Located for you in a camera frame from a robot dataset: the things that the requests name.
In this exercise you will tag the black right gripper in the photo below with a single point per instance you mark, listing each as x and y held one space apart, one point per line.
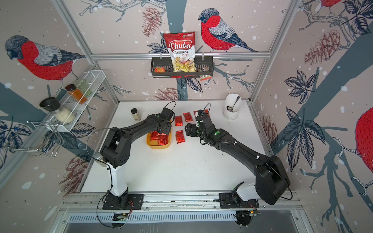
190 127

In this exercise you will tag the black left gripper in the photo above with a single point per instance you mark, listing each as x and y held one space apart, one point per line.
168 130

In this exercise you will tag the yellow plastic storage box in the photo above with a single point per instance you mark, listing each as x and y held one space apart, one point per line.
160 147

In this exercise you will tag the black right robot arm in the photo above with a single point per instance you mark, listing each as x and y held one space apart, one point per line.
271 179

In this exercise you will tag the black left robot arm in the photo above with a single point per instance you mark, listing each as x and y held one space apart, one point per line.
116 148

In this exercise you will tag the black cap spice jar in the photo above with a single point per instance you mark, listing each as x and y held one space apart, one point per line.
136 114

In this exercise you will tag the metal spoon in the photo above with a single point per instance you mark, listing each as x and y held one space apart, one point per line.
231 108

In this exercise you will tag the white utensil cup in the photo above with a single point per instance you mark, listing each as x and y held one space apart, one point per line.
230 99

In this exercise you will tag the Chuba cassava chips bag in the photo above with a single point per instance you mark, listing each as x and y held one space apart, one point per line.
181 48

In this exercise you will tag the green item on shelf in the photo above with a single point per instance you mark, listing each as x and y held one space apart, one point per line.
84 87

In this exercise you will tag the orange spice bottle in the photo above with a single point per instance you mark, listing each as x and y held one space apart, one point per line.
76 94

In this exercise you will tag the black lid rice jar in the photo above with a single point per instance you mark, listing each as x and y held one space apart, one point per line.
62 114

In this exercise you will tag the black wall basket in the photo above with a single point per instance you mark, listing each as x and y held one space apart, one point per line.
167 68

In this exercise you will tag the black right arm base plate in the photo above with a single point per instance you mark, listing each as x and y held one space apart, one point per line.
232 200

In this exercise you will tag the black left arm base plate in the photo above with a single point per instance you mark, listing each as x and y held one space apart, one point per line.
125 201

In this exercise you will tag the white wire wall shelf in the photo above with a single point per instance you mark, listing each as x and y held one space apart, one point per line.
95 78

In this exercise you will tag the chrome wire rack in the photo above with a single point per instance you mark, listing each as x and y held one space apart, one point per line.
33 138

